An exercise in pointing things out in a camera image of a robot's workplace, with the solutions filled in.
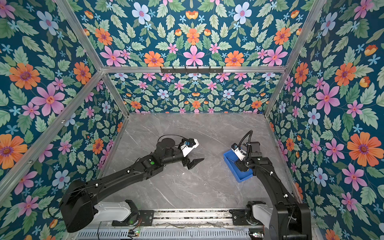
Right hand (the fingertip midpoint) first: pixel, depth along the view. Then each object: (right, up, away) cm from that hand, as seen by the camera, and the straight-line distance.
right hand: (243, 157), depth 87 cm
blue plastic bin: (-7, -2, +5) cm, 9 cm away
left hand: (-25, +8, -16) cm, 30 cm away
